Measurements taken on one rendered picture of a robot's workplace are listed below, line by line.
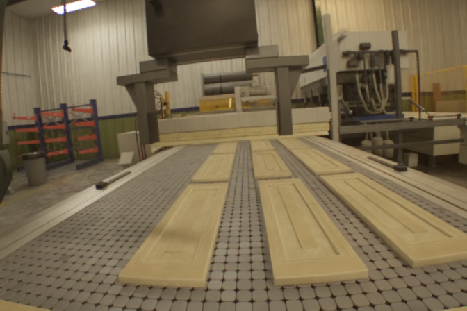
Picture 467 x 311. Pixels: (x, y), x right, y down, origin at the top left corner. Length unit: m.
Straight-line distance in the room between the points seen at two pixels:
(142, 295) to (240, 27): 0.56
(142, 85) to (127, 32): 7.86
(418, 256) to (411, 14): 8.92
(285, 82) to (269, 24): 7.02
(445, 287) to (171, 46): 0.69
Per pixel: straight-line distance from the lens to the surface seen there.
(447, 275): 0.63
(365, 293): 0.54
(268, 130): 2.76
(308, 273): 0.52
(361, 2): 8.58
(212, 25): 0.47
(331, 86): 3.19
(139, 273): 0.57
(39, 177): 6.20
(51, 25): 10.37
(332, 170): 1.25
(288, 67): 0.51
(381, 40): 4.47
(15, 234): 1.02
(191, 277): 0.53
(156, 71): 0.52
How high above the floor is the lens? 1.22
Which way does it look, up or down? 6 degrees down
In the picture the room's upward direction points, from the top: 5 degrees counter-clockwise
